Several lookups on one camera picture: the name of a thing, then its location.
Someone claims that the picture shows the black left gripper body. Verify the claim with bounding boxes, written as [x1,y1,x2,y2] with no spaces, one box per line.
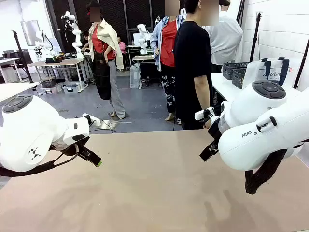
[62,139,86,157]

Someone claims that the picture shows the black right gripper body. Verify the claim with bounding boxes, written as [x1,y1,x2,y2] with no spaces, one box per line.
[207,116,222,144]

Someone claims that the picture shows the translucent shopping bag navy handles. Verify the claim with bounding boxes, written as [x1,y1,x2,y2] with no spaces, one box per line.
[242,57,290,89]

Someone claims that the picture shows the person's right forearm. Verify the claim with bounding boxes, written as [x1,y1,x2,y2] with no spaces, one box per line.
[196,89,211,113]

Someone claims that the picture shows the white side table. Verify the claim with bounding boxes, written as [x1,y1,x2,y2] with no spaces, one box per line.
[211,72,309,102]

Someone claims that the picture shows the clear plastic storage box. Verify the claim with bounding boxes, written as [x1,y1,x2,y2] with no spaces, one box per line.
[62,82,82,94]

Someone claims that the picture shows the grey storage crate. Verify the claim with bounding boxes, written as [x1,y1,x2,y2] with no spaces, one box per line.
[40,76,57,88]

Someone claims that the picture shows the person in black t-shirt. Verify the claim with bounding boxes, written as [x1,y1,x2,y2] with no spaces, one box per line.
[173,0,221,131]

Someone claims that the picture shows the white round-cornered table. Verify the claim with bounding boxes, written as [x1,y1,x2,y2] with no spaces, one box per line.
[0,82,41,102]

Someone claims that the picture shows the wooden top work table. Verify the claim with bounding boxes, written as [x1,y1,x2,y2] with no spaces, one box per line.
[28,58,92,93]

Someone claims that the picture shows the figure in white shirt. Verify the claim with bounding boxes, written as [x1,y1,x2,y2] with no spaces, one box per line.
[202,0,244,73]

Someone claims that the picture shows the clear plastic container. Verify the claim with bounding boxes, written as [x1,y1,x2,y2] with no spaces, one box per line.
[129,63,141,89]

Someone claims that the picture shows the mannequin with blue shirt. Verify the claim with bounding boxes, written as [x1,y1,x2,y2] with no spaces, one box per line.
[149,0,187,122]

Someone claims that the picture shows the small beige top table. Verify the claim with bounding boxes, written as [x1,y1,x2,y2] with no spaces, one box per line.
[132,55,155,87]

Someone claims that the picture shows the black tripod pole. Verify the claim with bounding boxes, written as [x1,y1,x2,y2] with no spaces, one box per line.
[11,30,34,84]

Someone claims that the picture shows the black slanted stand pole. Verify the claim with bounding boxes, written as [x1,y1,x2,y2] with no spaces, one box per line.
[293,37,309,89]

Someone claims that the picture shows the white desk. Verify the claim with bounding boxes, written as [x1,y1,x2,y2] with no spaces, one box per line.
[0,57,23,83]

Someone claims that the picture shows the seated person in dark clothes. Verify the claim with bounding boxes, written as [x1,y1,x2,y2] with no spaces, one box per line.
[81,30,92,53]

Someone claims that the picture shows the seated person in pink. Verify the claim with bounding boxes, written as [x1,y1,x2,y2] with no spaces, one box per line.
[116,36,128,72]

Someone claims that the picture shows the black leaning poles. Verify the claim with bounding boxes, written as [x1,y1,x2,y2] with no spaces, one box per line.
[236,0,246,23]

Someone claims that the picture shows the grey board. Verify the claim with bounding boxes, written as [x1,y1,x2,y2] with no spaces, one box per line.
[20,20,41,47]

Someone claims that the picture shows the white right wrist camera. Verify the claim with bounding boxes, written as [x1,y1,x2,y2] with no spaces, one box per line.
[195,107,216,126]

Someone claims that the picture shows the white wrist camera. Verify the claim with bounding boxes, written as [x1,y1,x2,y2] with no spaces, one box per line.
[195,107,216,126]
[82,113,103,127]

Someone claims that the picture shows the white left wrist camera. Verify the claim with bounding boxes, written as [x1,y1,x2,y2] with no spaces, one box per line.
[82,113,103,127]

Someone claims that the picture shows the black left arm cable sleeve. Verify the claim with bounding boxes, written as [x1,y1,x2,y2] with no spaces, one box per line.
[0,144,81,177]

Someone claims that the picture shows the black camera tripod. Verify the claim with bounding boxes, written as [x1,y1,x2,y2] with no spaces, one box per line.
[249,11,264,62]

